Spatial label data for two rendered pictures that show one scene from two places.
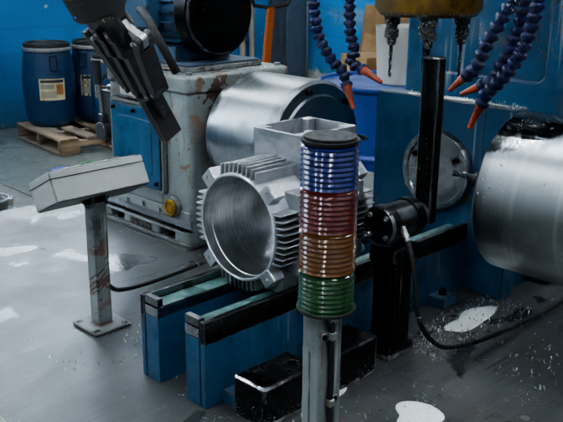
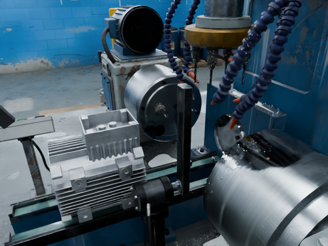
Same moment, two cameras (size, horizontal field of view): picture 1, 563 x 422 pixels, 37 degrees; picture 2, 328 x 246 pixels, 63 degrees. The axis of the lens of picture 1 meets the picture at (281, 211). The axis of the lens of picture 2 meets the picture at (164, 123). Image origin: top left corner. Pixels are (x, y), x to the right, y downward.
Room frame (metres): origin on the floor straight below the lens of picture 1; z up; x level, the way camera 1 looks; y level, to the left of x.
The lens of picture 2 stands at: (0.76, -0.37, 1.41)
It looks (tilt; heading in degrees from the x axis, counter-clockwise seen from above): 26 degrees down; 23
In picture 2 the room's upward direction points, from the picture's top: 1 degrees counter-clockwise
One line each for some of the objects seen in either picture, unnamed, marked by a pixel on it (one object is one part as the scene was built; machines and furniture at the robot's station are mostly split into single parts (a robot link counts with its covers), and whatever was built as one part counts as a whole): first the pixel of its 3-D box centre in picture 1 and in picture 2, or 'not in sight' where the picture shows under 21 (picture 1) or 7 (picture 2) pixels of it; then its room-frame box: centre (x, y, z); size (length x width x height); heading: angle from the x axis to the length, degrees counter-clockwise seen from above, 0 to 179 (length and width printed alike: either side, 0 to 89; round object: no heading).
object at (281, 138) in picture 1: (304, 148); (109, 133); (1.23, -0.03, 1.11); 0.12 x 0.11 x 0.07; 135
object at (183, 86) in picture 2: (428, 141); (183, 143); (1.23, -0.22, 1.12); 0.04 x 0.03 x 0.26; 135
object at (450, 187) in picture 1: (435, 170); (228, 138); (1.48, -0.28, 1.02); 0.15 x 0.02 x 0.15; 45
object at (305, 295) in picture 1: (326, 288); not in sight; (0.82, -0.05, 1.05); 0.06 x 0.06 x 0.04
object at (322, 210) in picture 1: (328, 207); not in sight; (0.82, -0.05, 1.14); 0.06 x 0.06 x 0.04
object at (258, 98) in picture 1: (265, 134); (156, 97); (1.66, 0.03, 1.04); 0.37 x 0.25 x 0.25; 45
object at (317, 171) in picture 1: (329, 164); not in sight; (0.82, -0.05, 1.19); 0.06 x 0.06 x 0.04
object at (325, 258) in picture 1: (327, 248); not in sight; (0.82, -0.05, 1.10); 0.06 x 0.06 x 0.04
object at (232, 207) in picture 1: (285, 213); (97, 170); (1.20, -0.01, 1.02); 0.20 x 0.19 x 0.19; 135
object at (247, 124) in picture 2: (453, 186); (244, 145); (1.52, -0.33, 0.97); 0.30 x 0.11 x 0.34; 45
